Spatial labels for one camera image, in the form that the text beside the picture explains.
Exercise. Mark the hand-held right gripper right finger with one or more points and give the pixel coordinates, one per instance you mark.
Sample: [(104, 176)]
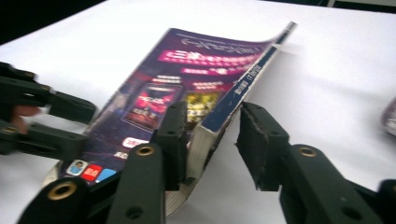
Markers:
[(261, 146)]

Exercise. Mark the grey striped cloth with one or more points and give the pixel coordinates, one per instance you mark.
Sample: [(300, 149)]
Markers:
[(390, 116)]

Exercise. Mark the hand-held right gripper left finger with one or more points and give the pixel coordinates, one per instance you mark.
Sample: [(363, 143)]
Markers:
[(174, 149)]

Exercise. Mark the glossy paperback magazine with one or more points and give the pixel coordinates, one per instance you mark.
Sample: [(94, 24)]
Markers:
[(174, 71)]

